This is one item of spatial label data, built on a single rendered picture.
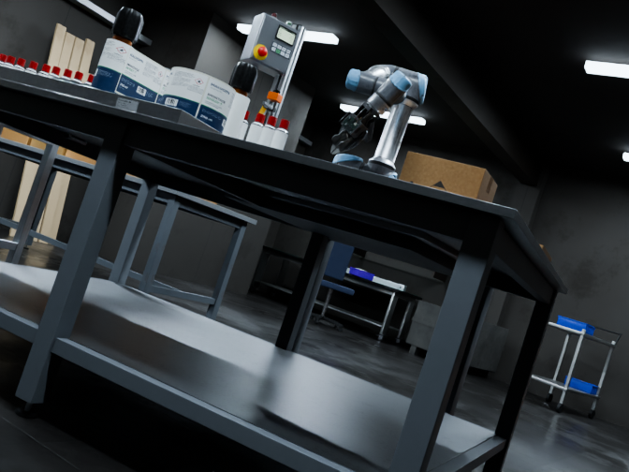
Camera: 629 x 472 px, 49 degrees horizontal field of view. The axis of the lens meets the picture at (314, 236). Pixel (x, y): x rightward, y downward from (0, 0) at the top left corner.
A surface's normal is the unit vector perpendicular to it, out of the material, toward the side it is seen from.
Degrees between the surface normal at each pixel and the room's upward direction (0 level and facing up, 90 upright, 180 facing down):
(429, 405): 90
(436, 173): 90
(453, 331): 90
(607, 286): 90
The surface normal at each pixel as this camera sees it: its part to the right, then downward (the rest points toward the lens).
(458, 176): -0.40, -0.18
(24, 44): 0.81, 0.25
